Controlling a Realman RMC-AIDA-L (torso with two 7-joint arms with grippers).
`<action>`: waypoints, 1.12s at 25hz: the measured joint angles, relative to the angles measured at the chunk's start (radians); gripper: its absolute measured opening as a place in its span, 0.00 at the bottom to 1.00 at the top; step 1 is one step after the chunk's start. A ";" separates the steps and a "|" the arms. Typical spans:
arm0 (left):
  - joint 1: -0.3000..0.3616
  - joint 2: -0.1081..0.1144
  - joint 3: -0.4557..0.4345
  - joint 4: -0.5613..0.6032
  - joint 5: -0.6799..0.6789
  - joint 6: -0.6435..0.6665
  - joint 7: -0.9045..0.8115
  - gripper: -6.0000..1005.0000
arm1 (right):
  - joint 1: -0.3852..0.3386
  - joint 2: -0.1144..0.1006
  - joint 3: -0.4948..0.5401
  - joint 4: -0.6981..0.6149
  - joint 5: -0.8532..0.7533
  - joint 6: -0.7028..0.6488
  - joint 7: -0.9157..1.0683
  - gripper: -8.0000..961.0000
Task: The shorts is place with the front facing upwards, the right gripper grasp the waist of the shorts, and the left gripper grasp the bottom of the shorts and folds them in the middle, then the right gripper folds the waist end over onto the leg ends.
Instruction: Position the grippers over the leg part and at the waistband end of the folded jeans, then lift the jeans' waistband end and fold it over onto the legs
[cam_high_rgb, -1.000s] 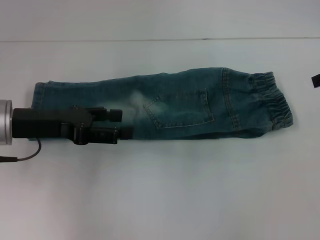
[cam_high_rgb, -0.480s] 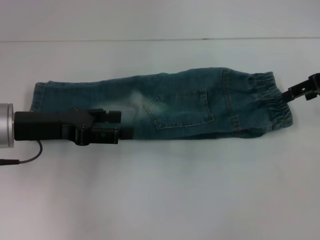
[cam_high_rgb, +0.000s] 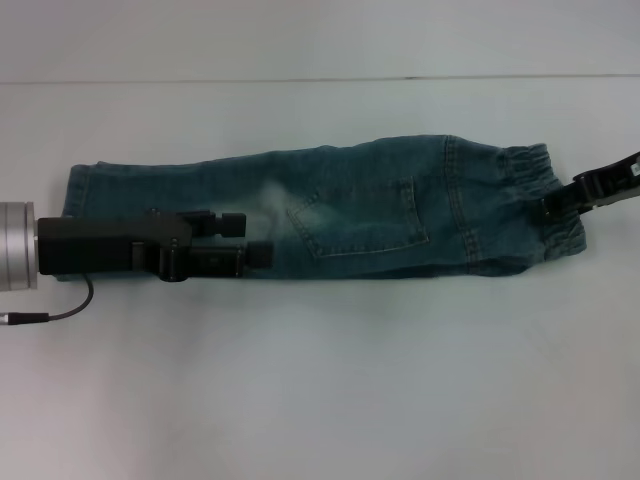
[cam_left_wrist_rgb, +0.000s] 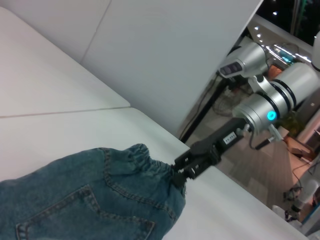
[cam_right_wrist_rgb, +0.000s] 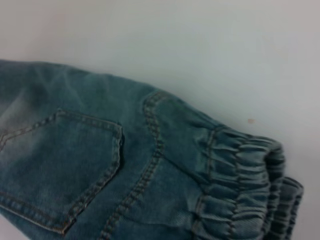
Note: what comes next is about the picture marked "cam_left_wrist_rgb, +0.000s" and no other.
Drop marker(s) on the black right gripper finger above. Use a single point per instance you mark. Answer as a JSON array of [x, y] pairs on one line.
[[185, 175], [182, 160]]

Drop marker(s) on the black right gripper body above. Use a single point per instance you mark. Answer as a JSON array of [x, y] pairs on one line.
[[212, 147]]

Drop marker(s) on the blue denim shorts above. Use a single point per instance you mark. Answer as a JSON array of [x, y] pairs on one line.
[[75, 200]]

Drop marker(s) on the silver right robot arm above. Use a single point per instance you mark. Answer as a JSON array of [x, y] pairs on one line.
[[287, 85]]

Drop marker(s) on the black fan stand pole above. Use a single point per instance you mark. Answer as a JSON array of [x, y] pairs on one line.
[[197, 120]]

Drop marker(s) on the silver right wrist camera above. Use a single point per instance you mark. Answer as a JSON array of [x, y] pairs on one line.
[[250, 57]]

